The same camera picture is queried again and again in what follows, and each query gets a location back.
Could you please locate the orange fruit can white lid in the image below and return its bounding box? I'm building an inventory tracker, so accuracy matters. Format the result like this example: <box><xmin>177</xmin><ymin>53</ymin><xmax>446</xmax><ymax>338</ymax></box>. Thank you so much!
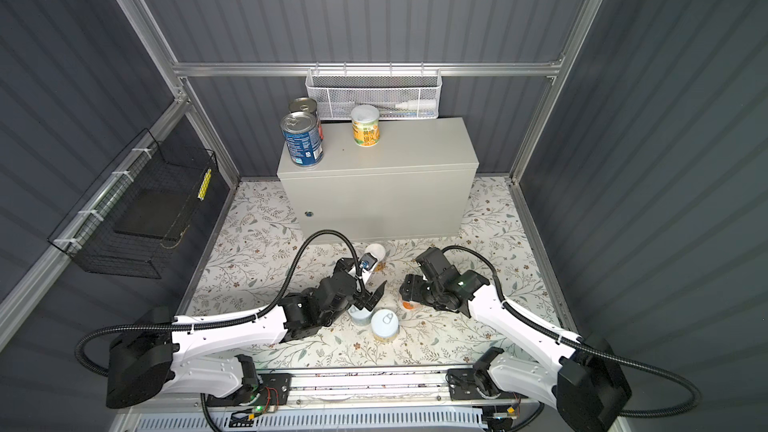
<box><xmin>365</xmin><ymin>243</ymin><xmax>387</xmax><ymax>263</ymax></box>

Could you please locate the grey metal cabinet box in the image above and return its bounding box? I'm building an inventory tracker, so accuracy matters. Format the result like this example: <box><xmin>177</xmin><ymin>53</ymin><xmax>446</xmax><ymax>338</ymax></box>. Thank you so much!
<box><xmin>277</xmin><ymin>117</ymin><xmax>479</xmax><ymax>242</ymax></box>

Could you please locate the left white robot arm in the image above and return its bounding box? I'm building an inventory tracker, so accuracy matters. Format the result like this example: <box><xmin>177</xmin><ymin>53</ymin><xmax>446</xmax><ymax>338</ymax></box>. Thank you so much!
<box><xmin>106</xmin><ymin>255</ymin><xmax>386</xmax><ymax>409</ymax></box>

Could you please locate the floral patterned mat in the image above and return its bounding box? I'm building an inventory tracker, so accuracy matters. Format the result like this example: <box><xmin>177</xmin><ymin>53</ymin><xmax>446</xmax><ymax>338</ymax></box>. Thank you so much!
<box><xmin>185</xmin><ymin>177</ymin><xmax>557</xmax><ymax>369</ymax></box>

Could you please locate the white tube in basket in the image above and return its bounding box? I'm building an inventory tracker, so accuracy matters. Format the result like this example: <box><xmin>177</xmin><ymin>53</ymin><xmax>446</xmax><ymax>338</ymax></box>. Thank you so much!
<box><xmin>394</xmin><ymin>99</ymin><xmax>439</xmax><ymax>117</ymax></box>

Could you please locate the black wire mesh basket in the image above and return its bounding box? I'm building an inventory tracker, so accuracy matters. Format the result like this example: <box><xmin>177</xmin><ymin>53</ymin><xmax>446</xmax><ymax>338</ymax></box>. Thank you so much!
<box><xmin>49</xmin><ymin>133</ymin><xmax>218</xmax><ymax>279</ymax></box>

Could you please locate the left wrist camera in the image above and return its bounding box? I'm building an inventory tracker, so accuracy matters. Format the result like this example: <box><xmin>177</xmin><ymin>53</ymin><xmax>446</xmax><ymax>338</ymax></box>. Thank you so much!
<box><xmin>358</xmin><ymin>252</ymin><xmax>379</xmax><ymax>285</ymax></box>

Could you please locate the orange label can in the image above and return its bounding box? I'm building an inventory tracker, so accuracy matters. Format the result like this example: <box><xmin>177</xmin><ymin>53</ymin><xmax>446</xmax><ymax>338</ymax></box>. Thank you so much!
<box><xmin>399</xmin><ymin>288</ymin><xmax>422</xmax><ymax>311</ymax></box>

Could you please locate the blue label tin can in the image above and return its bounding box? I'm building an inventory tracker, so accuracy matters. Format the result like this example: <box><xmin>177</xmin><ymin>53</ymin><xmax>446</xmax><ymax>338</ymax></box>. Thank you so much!
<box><xmin>280</xmin><ymin>112</ymin><xmax>323</xmax><ymax>167</ymax></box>

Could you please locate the yellow label can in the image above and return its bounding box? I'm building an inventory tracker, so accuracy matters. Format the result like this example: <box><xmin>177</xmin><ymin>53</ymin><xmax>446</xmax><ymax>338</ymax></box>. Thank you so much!
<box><xmin>370</xmin><ymin>309</ymin><xmax>400</xmax><ymax>342</ymax></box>

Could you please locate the green label can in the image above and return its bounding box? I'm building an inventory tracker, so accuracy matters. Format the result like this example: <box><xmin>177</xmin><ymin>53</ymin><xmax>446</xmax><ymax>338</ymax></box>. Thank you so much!
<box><xmin>348</xmin><ymin>306</ymin><xmax>373</xmax><ymax>327</ymax></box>

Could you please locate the dark tomato tin can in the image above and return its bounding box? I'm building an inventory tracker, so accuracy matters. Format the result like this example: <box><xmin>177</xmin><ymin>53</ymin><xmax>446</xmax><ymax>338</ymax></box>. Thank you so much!
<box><xmin>289</xmin><ymin>97</ymin><xmax>317</xmax><ymax>115</ymax></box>

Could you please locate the white perforated cable tray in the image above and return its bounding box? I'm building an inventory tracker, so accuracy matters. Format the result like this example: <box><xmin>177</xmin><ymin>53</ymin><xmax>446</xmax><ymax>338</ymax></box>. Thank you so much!
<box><xmin>134</xmin><ymin>407</ymin><xmax>487</xmax><ymax>432</ymax></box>

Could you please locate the yellow green can plastic lid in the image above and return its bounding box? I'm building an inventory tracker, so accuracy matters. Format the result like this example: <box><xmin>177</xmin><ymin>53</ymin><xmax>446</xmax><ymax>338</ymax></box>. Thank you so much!
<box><xmin>350</xmin><ymin>105</ymin><xmax>380</xmax><ymax>147</ymax></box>

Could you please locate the white wire mesh basket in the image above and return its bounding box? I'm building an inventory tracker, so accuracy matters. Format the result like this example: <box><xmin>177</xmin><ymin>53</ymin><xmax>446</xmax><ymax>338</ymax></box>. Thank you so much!
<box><xmin>305</xmin><ymin>72</ymin><xmax>443</xmax><ymax>121</ymax></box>

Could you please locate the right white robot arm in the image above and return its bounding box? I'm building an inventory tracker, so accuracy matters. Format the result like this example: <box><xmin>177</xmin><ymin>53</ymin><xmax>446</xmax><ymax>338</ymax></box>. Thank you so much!
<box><xmin>399</xmin><ymin>247</ymin><xmax>631</xmax><ymax>431</ymax></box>

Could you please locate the right black corrugated cable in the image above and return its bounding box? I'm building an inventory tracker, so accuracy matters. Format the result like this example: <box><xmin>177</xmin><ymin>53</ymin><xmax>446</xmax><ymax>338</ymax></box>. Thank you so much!
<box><xmin>440</xmin><ymin>244</ymin><xmax>703</xmax><ymax>419</ymax></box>

